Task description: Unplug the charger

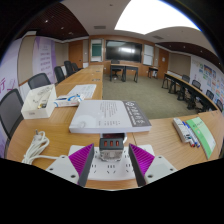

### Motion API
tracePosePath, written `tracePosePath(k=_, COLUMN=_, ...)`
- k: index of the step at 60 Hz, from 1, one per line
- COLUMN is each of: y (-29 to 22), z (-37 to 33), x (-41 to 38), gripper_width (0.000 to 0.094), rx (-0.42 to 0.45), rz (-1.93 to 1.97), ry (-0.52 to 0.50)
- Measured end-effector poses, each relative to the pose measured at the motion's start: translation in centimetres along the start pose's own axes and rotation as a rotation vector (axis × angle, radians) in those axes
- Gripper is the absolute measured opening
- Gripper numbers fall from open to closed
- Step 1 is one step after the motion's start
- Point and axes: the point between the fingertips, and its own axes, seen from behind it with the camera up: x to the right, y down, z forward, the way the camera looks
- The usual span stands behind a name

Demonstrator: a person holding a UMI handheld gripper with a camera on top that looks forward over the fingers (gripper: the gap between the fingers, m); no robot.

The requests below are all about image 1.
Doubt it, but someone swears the group of colourful wall posters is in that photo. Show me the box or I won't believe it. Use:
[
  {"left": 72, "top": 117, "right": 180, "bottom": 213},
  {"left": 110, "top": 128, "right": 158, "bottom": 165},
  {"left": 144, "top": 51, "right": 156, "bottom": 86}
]
[{"left": 189, "top": 54, "right": 224, "bottom": 104}]

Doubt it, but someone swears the grey charger with red ports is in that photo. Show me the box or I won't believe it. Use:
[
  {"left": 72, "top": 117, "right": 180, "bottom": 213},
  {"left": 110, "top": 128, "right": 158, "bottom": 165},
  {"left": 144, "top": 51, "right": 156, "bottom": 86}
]
[{"left": 98, "top": 137, "right": 128, "bottom": 163}]

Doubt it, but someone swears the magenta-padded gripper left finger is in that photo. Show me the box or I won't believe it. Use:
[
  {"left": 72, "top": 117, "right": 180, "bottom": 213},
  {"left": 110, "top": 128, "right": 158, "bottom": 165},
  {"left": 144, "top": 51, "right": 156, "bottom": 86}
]
[{"left": 45, "top": 143, "right": 95, "bottom": 188}]

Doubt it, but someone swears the wall whiteboard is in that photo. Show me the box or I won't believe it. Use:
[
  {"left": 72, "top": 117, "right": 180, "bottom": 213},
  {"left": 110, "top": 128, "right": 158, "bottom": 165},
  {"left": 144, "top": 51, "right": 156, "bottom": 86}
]
[
  {"left": 142, "top": 44, "right": 155, "bottom": 66},
  {"left": 89, "top": 39, "right": 104, "bottom": 63}
]

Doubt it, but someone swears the white power strip cable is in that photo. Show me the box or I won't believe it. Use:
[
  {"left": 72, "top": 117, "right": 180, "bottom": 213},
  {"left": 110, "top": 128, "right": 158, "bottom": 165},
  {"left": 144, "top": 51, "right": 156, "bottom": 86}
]
[{"left": 21, "top": 130, "right": 71, "bottom": 165}]

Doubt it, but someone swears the printed white paper sheet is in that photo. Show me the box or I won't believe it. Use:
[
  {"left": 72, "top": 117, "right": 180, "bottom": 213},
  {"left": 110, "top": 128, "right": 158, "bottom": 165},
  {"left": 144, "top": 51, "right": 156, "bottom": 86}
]
[{"left": 67, "top": 83, "right": 98, "bottom": 100}]

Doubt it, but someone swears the dark wooden desk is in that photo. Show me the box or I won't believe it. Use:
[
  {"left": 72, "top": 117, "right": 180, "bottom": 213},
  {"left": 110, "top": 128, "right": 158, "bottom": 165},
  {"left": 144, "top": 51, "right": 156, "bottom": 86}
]
[{"left": 109, "top": 63, "right": 139, "bottom": 83}]

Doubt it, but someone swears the open white cardboard box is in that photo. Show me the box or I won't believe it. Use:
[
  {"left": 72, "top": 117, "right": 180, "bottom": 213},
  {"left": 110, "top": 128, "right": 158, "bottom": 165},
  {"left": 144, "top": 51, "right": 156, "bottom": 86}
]
[{"left": 20, "top": 83, "right": 58, "bottom": 120}]

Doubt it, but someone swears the brown wooden door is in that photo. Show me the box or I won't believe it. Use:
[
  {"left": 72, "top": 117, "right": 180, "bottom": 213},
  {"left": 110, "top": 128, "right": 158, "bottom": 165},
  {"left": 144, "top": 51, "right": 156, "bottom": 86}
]
[
  {"left": 157, "top": 48, "right": 170, "bottom": 79},
  {"left": 68, "top": 40, "right": 84, "bottom": 69}
]

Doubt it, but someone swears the small dark side table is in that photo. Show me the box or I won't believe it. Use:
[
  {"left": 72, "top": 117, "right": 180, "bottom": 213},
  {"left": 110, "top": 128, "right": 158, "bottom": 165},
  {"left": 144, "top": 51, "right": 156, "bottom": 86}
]
[{"left": 147, "top": 65, "right": 159, "bottom": 79}]

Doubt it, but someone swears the small white and blue box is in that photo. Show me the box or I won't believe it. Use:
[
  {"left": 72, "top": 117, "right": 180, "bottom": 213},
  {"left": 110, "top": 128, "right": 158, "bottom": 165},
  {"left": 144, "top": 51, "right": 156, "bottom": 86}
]
[{"left": 53, "top": 93, "right": 86, "bottom": 108}]

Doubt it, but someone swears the row of black office chairs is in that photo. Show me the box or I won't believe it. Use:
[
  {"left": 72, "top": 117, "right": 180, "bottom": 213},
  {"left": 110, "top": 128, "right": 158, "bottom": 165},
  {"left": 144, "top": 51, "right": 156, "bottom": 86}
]
[
  {"left": 0, "top": 60, "right": 83, "bottom": 141},
  {"left": 176, "top": 74, "right": 224, "bottom": 113}
]

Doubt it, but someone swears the large black wall screen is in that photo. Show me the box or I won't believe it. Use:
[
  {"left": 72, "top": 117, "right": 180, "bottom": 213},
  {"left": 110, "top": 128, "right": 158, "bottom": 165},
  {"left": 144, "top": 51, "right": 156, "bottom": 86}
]
[{"left": 105, "top": 39, "right": 143, "bottom": 64}]

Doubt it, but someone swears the large ceiling light panel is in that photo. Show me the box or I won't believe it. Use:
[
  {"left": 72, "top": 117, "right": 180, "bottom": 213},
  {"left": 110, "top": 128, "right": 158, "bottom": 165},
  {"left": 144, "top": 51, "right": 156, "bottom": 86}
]
[{"left": 114, "top": 0, "right": 201, "bottom": 35}]

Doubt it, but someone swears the red marker pen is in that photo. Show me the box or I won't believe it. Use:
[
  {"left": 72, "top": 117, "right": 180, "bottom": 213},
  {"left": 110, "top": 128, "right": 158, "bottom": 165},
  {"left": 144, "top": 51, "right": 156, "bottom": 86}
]
[{"left": 185, "top": 129, "right": 196, "bottom": 148}]

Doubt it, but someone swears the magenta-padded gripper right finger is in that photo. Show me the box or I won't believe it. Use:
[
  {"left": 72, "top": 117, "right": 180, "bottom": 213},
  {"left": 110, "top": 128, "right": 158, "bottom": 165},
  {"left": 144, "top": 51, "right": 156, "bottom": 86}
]
[{"left": 128, "top": 143, "right": 178, "bottom": 188}]

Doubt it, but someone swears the green booklet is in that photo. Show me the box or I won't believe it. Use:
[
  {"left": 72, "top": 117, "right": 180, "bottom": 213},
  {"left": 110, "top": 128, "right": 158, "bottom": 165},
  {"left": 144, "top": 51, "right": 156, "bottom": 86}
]
[{"left": 185, "top": 116, "right": 217, "bottom": 160}]

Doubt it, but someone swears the long wooden conference table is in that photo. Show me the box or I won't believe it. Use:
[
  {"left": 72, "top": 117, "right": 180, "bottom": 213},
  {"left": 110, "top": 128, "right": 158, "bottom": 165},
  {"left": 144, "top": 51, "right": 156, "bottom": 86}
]
[{"left": 162, "top": 71, "right": 219, "bottom": 113}]

